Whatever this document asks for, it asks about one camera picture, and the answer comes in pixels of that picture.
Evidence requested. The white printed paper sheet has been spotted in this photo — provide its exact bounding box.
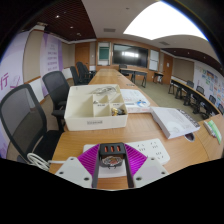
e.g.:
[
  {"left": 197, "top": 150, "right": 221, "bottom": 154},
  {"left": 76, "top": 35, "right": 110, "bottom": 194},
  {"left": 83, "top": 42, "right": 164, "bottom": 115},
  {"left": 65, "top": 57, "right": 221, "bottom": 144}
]
[{"left": 119, "top": 88, "right": 148, "bottom": 104}]

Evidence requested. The large bright ceiling light panel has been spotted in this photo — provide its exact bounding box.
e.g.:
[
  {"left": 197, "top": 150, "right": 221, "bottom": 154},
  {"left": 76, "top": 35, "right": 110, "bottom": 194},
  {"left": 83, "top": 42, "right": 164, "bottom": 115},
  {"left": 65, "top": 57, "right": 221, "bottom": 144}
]
[{"left": 123, "top": 0, "right": 208, "bottom": 42}]

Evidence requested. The green and white wall board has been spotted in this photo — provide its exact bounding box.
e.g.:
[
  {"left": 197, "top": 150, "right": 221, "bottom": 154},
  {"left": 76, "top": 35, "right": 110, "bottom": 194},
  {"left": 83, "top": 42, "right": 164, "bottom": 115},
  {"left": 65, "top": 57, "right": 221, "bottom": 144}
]
[{"left": 97, "top": 41, "right": 112, "bottom": 67}]

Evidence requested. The wide white purple wall banner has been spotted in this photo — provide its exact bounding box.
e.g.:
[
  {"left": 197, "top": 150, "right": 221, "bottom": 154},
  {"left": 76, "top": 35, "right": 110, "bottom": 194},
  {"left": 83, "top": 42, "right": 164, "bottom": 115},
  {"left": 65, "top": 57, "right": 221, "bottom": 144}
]
[{"left": 0, "top": 31, "right": 29, "bottom": 159}]

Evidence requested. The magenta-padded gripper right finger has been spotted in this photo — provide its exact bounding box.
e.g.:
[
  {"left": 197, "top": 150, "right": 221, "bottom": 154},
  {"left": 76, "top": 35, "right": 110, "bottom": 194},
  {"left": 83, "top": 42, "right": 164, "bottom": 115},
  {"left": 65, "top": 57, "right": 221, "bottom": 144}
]
[{"left": 124, "top": 143, "right": 170, "bottom": 189}]

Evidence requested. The row of black office chairs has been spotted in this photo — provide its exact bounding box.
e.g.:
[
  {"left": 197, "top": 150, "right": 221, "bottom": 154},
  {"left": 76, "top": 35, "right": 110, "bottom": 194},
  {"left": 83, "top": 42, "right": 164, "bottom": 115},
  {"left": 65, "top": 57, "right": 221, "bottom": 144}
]
[{"left": 69, "top": 61, "right": 96, "bottom": 87}]

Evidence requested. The white power strip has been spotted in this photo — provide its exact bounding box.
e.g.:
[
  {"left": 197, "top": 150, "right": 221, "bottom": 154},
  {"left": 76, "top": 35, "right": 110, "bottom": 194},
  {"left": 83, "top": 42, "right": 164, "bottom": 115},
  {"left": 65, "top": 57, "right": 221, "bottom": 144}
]
[{"left": 82, "top": 138, "right": 171, "bottom": 179}]

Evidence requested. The white compartment organizer box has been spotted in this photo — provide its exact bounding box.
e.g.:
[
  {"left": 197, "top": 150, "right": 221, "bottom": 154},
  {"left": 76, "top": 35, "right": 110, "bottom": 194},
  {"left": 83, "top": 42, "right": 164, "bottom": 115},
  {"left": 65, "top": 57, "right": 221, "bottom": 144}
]
[{"left": 63, "top": 83, "right": 129, "bottom": 132}]

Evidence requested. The narrow purple wall banner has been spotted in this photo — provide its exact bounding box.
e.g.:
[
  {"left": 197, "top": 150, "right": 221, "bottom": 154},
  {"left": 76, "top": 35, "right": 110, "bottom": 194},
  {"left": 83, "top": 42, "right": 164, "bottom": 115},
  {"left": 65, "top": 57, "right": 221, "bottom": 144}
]
[{"left": 39, "top": 33, "right": 64, "bottom": 98}]

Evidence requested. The white marker set box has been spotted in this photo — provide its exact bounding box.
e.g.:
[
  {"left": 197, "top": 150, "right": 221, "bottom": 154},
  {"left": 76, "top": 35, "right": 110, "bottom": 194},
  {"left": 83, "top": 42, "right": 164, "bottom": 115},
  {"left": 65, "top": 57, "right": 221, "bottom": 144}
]
[{"left": 203, "top": 120, "right": 218, "bottom": 138}]

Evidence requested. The green booklet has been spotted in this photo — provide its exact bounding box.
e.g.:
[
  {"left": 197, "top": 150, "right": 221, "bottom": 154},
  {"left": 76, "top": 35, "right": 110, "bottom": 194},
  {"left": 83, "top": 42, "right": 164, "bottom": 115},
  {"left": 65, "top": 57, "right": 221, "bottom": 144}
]
[{"left": 209, "top": 119, "right": 223, "bottom": 145}]

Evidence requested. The small wooden desk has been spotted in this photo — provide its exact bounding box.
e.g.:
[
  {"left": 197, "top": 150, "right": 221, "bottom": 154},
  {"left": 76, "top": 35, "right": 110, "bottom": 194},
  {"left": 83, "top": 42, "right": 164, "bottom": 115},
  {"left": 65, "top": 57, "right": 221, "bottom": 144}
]
[{"left": 153, "top": 71, "right": 165, "bottom": 85}]

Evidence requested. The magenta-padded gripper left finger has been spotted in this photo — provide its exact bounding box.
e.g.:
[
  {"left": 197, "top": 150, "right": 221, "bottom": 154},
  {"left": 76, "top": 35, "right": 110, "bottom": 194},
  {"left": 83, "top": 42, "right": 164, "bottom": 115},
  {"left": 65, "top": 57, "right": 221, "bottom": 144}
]
[{"left": 54, "top": 143, "right": 101, "bottom": 189}]

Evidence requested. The brown wooden door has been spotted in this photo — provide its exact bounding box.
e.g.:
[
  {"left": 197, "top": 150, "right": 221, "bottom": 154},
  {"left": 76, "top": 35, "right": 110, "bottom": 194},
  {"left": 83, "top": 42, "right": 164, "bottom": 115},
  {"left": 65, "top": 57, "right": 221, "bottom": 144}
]
[
  {"left": 162, "top": 53, "right": 174, "bottom": 85},
  {"left": 74, "top": 43, "right": 91, "bottom": 71}
]

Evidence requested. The black chair behind desk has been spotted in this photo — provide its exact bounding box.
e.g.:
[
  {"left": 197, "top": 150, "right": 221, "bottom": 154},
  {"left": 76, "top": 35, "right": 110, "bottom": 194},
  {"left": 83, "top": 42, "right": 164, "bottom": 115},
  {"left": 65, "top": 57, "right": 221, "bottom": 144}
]
[{"left": 118, "top": 63, "right": 128, "bottom": 77}]

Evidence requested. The group of colourful wall posters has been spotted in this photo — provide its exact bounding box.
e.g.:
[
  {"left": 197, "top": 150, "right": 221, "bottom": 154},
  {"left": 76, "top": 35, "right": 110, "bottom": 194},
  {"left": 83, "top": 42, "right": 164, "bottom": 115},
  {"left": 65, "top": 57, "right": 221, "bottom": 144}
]
[{"left": 199, "top": 68, "right": 224, "bottom": 108}]

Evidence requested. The wooden desk with dark legs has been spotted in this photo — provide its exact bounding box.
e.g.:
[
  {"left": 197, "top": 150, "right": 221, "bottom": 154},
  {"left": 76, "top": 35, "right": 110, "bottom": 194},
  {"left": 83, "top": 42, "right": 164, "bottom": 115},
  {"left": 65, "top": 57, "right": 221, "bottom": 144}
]
[{"left": 119, "top": 67, "right": 148, "bottom": 89}]

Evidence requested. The group of black office chairs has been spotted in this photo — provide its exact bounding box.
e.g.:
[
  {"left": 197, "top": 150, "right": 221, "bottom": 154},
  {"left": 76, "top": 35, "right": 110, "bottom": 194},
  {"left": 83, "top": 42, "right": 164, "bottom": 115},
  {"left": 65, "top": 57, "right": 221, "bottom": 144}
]
[{"left": 184, "top": 79, "right": 224, "bottom": 116}]

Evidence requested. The large black wall screen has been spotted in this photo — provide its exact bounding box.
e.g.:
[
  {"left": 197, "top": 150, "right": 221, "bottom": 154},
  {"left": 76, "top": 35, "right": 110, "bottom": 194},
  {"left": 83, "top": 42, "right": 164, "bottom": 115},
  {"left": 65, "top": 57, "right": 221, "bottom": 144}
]
[{"left": 112, "top": 43, "right": 149, "bottom": 69}]

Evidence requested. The black mesh office chair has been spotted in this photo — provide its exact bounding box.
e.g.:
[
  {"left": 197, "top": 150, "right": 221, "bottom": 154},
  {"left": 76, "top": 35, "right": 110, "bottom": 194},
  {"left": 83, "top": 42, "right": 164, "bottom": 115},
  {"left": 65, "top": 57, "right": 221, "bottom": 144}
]
[
  {"left": 41, "top": 70, "right": 71, "bottom": 133},
  {"left": 0, "top": 83, "right": 64, "bottom": 164}
]

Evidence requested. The long wooden side table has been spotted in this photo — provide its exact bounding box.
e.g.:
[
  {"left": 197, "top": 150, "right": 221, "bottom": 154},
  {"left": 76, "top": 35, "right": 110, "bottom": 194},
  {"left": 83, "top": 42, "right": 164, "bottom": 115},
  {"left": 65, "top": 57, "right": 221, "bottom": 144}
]
[{"left": 168, "top": 78, "right": 216, "bottom": 118}]

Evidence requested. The round table cable grommet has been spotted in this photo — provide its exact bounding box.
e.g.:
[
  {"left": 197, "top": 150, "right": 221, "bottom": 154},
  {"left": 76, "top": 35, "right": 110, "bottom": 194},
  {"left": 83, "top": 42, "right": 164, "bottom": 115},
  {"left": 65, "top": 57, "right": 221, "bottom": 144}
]
[{"left": 184, "top": 132, "right": 196, "bottom": 143}]

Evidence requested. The white power strip cable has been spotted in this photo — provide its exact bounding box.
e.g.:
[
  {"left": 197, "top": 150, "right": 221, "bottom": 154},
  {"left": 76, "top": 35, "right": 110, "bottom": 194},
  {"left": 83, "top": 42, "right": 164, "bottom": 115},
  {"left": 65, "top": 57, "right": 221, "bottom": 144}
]
[{"left": 26, "top": 152, "right": 68, "bottom": 172}]

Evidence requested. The flat white and blue box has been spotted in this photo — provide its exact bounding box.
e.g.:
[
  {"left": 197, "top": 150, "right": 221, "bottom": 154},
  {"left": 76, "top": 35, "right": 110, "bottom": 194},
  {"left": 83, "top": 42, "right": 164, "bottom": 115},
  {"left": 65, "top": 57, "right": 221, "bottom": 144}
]
[{"left": 123, "top": 99, "right": 152, "bottom": 114}]

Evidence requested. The white book with dark stripe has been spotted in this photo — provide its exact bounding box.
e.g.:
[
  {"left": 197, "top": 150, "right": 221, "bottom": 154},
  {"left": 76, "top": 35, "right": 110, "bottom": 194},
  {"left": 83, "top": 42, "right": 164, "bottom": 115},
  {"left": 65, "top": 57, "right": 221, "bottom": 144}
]
[{"left": 149, "top": 106, "right": 201, "bottom": 140}]

